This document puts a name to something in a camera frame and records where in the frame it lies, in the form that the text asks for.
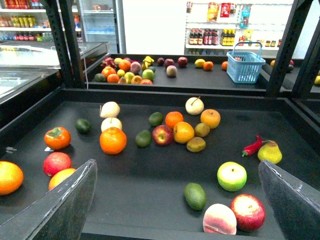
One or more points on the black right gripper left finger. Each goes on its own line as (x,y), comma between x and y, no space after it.
(60,214)

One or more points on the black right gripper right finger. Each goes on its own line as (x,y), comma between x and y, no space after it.
(295,204)

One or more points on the blue basket on far shelf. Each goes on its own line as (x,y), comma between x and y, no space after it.
(244,67)

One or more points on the orange yellow mango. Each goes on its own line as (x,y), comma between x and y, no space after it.
(60,177)

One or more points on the red apple front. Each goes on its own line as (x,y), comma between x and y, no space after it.
(249,212)

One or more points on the red pink apple left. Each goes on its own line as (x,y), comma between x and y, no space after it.
(56,162)

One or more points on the yellow green pear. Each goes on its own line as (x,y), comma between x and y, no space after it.
(270,151)

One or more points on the large orange grapefruit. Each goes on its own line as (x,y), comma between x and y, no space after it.
(11,177)

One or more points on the green apple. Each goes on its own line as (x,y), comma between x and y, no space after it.
(231,176)

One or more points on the red chili pepper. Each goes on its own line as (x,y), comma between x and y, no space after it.
(252,148)

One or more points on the orange persimmon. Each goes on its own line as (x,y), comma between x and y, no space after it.
(57,138)

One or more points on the pink peach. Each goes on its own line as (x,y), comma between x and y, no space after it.
(219,219)

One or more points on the large orange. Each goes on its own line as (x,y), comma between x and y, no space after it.
(112,141)

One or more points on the dark green lime left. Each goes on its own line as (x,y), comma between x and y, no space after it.
(83,126)

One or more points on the dark green avocado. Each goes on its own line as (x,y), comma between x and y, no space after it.
(195,196)

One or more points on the white pear lower left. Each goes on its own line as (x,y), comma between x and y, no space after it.
(111,122)

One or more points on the green lime lower centre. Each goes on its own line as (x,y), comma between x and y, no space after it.
(143,138)

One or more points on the white pear upper left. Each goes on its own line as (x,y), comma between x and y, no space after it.
(109,110)

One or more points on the brown kiwi lower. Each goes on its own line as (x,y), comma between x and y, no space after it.
(196,144)

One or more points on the brown kiwi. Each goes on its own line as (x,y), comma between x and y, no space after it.
(196,144)
(202,130)

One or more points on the brown kiwi upper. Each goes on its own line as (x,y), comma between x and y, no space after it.
(202,130)

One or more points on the golden russet pear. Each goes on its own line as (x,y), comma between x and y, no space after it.
(211,117)

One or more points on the red apple centre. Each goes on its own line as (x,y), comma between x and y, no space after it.
(162,135)

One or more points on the green lime upper centre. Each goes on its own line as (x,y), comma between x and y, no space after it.
(156,119)

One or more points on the yellow orange apple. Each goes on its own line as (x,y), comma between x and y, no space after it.
(183,132)

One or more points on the white pear with stem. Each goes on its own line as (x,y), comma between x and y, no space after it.
(194,106)

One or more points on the small orange centre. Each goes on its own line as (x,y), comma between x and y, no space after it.
(172,118)

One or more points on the far fruit pile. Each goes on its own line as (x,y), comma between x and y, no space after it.
(202,73)

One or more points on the glass freezer chest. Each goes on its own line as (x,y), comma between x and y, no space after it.
(22,62)

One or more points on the black display shelf frame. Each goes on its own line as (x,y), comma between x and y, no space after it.
(139,192)

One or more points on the white wall shelf with bottles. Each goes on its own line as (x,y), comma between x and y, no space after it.
(214,27)

